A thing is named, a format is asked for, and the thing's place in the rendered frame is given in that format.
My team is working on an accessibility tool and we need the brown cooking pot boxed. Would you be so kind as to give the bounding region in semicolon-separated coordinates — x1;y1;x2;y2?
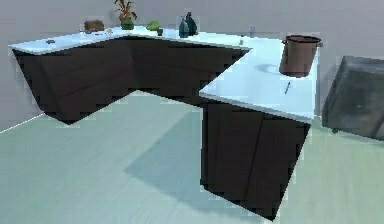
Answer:
278;34;324;79

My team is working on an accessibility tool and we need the dark grey fridge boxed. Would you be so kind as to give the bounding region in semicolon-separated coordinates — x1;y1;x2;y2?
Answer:
321;55;384;141

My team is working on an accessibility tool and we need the dark kitchen counter white top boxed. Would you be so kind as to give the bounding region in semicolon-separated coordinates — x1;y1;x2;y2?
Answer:
8;25;320;222

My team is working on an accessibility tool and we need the potted house plant green pot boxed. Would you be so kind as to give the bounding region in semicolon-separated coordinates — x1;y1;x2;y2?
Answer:
113;0;138;31

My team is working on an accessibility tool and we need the green lettuce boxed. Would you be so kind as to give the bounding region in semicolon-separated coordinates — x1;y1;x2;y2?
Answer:
145;20;161;32

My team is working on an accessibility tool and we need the dark teal bottle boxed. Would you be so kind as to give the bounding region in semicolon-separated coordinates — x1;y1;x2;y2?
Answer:
178;15;190;39
185;11;199;36

